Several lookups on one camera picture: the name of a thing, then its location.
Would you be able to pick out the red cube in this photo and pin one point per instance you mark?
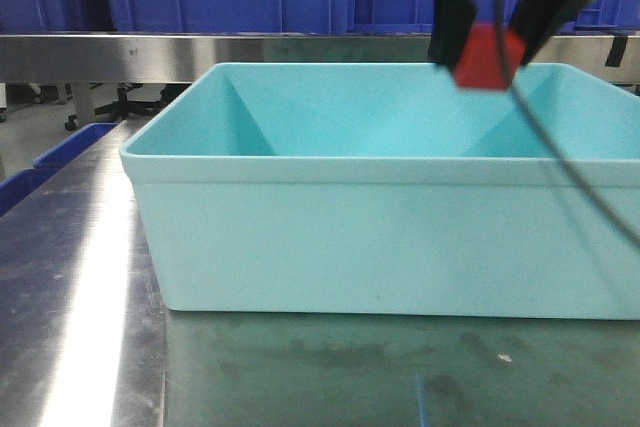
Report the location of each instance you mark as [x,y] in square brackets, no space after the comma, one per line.
[479,66]

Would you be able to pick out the blue ribbed crate far right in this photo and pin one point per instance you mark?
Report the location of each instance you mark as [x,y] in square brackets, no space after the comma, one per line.
[609,14]

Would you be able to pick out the black tape strip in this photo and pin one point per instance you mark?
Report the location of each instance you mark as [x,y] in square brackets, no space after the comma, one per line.
[617,51]

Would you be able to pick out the light teal plastic bin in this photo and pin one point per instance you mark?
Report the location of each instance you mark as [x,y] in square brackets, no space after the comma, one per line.
[367,188]

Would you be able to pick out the black office chair base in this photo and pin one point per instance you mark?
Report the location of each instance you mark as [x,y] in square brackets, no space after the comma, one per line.
[123,107]

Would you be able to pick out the blue bin rim lower left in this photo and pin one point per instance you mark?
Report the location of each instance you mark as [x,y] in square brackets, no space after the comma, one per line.
[20,185]

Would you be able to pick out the stainless steel shelf rail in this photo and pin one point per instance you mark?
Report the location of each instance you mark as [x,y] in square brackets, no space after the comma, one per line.
[154,58]

